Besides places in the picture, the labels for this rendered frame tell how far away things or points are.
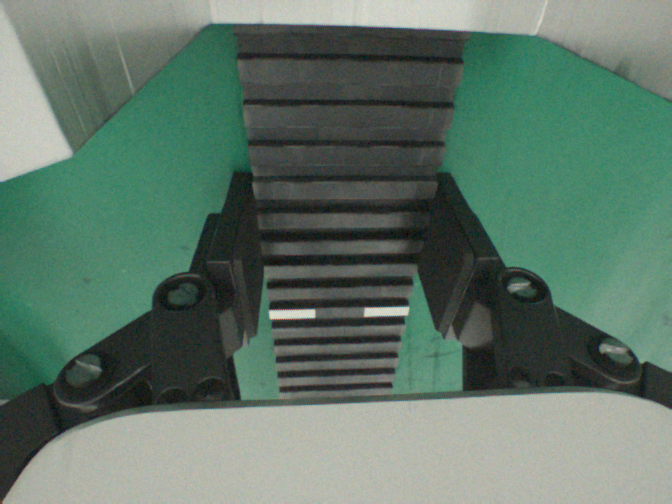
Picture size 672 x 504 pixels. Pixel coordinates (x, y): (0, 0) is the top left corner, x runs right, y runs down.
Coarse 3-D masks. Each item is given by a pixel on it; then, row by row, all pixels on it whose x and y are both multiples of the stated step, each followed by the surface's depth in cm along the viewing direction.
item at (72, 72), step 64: (0, 0) 1; (64, 0) 2; (128, 0) 2; (192, 0) 4; (256, 0) 4; (320, 0) 4; (384, 0) 5; (448, 0) 5; (512, 0) 5; (576, 0) 4; (640, 0) 3; (0, 64) 1; (64, 64) 2; (128, 64) 2; (640, 64) 3; (0, 128) 2; (64, 128) 2
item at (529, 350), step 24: (504, 288) 8; (528, 288) 8; (504, 312) 7; (528, 312) 7; (552, 312) 7; (504, 336) 7; (528, 336) 7; (552, 336) 7; (480, 360) 9; (504, 360) 6; (528, 360) 6; (552, 360) 6; (480, 384) 8; (504, 384) 6; (528, 384) 6; (552, 384) 6
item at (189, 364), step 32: (160, 288) 7; (192, 288) 7; (160, 320) 7; (192, 320) 7; (160, 352) 6; (192, 352) 6; (224, 352) 6; (160, 384) 6; (192, 384) 6; (224, 384) 6
